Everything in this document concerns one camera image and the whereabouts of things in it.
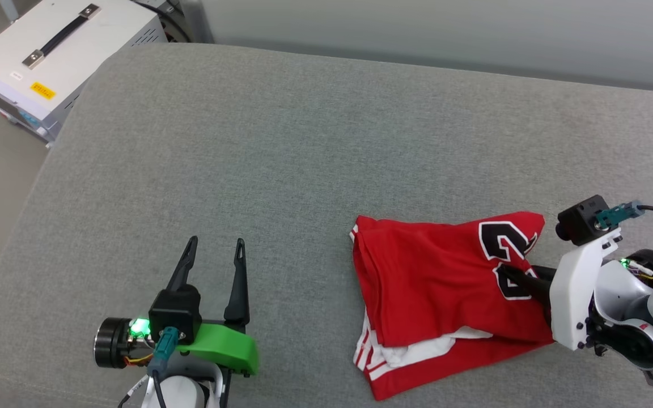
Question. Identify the grey metal furniture leg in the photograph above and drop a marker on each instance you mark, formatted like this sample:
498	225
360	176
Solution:
9	8

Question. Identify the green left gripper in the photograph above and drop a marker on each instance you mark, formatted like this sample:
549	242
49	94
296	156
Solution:
224	345

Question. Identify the grey metal partition post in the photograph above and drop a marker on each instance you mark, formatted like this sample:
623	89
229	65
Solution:
199	20

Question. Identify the red basketball jersey white trim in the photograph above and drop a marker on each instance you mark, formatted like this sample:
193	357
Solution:
428	289

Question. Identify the white metal equipment box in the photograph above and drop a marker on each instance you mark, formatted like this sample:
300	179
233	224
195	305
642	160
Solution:
94	56

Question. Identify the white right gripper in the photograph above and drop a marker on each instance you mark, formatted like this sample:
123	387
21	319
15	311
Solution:
573	300

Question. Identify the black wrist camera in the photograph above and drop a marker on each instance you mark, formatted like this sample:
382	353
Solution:
174	311
581	218

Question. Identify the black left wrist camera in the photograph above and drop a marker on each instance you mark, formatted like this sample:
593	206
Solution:
174	311

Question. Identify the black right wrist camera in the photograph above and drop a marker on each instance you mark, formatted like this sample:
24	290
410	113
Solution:
581	218

